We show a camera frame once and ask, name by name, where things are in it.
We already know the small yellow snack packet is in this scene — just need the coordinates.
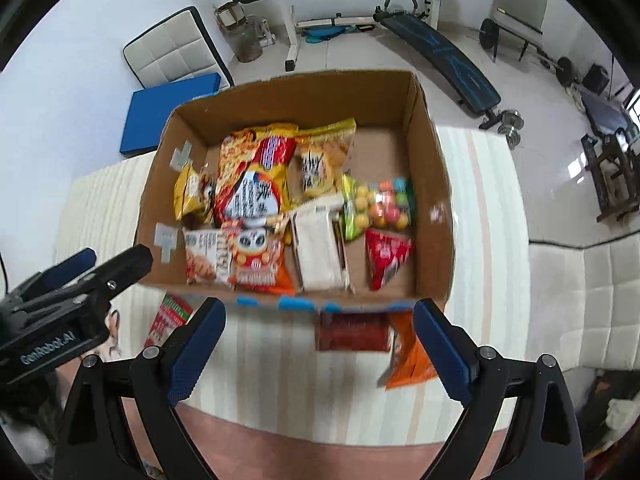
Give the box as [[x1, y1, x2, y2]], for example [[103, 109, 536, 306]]
[[173, 164, 206, 221]]

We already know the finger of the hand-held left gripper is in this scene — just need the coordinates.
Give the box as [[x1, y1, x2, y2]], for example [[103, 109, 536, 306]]
[[10, 248, 97, 306], [75, 244, 154, 301]]

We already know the small brown bun packet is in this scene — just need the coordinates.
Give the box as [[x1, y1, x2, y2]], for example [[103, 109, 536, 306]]
[[197, 170, 221, 223]]

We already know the transparent waste bin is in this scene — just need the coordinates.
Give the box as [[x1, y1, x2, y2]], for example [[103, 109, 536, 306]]
[[215, 2, 276, 63]]

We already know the white quilted chair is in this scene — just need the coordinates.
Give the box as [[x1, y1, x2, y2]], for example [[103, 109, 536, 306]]
[[122, 6, 235, 90], [527, 232, 640, 371]]

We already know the cardboard box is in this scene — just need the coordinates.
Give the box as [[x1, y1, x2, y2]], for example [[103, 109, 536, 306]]
[[134, 70, 457, 313]]

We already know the grey chair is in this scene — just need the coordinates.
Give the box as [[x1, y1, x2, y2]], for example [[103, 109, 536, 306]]
[[492, 0, 549, 61]]

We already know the large orange noodle packet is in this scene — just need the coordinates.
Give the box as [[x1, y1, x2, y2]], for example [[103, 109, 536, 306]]
[[212, 122, 300, 228]]

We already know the white cookie packet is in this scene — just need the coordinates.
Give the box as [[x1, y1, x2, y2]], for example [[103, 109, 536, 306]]
[[182, 227, 233, 288]]

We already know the small floor barbell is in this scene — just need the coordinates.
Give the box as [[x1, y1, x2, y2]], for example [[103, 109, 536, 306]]
[[479, 7, 576, 86]]

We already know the colourful candy ball bag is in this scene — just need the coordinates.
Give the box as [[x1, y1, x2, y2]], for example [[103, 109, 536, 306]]
[[340, 174, 417, 241]]

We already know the white wafer packet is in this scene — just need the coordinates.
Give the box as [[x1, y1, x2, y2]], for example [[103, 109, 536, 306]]
[[289, 195, 351, 293]]

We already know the dark brown snack packet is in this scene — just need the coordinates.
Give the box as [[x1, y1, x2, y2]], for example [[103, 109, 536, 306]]
[[315, 311, 396, 352]]

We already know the chrome dumbbell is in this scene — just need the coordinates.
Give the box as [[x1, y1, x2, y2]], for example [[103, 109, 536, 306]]
[[497, 110, 523, 148]]

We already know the white squat rack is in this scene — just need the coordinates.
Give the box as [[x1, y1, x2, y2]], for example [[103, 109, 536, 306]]
[[260, 0, 451, 72]]

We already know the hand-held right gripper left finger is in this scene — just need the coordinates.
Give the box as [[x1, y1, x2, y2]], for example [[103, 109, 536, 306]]
[[52, 297, 227, 480]]

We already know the dark wooden chair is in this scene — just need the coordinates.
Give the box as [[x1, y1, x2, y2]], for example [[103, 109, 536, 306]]
[[580, 130, 640, 226]]

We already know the small red triangular packet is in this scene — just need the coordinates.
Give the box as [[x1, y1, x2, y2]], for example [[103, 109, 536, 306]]
[[364, 228, 415, 292]]

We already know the yellow cracker packet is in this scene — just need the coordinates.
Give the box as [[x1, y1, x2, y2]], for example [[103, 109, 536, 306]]
[[295, 118, 357, 198]]

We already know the blue foam mat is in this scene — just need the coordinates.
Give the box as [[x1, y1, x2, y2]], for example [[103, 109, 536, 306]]
[[119, 72, 222, 157]]

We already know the orange panda snack packet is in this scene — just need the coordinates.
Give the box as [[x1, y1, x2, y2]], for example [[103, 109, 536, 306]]
[[220, 220, 297, 296]]

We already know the black speaker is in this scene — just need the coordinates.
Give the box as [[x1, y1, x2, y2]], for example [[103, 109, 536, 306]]
[[582, 63, 611, 95]]

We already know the blue twist disc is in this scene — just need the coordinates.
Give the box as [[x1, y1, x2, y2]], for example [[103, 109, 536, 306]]
[[305, 25, 351, 43]]

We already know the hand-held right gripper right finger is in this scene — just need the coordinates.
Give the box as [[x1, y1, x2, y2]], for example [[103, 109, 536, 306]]
[[412, 298, 586, 480]]

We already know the long red snack packet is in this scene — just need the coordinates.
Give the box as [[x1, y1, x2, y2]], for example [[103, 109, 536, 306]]
[[144, 294, 193, 348]]

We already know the black sit-up bench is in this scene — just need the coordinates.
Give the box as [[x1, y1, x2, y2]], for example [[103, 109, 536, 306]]
[[372, 0, 502, 131]]

